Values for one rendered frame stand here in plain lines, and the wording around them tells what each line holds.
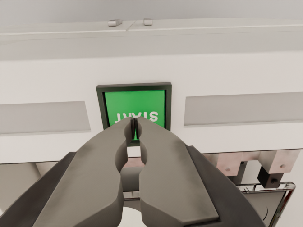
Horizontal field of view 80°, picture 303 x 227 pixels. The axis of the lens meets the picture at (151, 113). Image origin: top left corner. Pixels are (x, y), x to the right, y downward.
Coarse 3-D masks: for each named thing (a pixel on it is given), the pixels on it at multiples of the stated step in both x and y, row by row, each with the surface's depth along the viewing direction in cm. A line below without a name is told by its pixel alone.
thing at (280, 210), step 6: (294, 186) 29; (288, 192) 30; (282, 198) 31; (288, 198) 31; (282, 204) 32; (276, 210) 33; (282, 210) 32; (276, 216) 33; (270, 222) 35; (276, 222) 34
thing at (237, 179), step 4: (240, 164) 34; (244, 164) 34; (240, 168) 34; (244, 168) 34; (240, 172) 35; (228, 176) 37; (232, 176) 35; (236, 176) 35; (240, 176) 35; (232, 180) 36; (236, 180) 36; (240, 180) 36
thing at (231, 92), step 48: (0, 48) 18; (48, 48) 17; (96, 48) 16; (144, 48) 16; (192, 48) 15; (240, 48) 15; (288, 48) 14; (0, 96) 14; (48, 96) 14; (96, 96) 14; (192, 96) 15; (240, 96) 15; (288, 96) 15; (0, 144) 16; (48, 144) 16; (192, 144) 17; (240, 144) 17; (288, 144) 17
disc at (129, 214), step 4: (124, 208) 30; (128, 208) 30; (124, 212) 31; (128, 212) 31; (132, 212) 31; (136, 212) 31; (140, 212) 31; (124, 216) 31; (128, 216) 31; (132, 216) 31; (136, 216) 32; (140, 216) 32; (124, 220) 32; (128, 220) 32; (132, 220) 32; (136, 220) 32; (140, 220) 32; (120, 224) 32; (124, 224) 32; (128, 224) 33; (132, 224) 33; (136, 224) 33; (140, 224) 33; (144, 224) 33
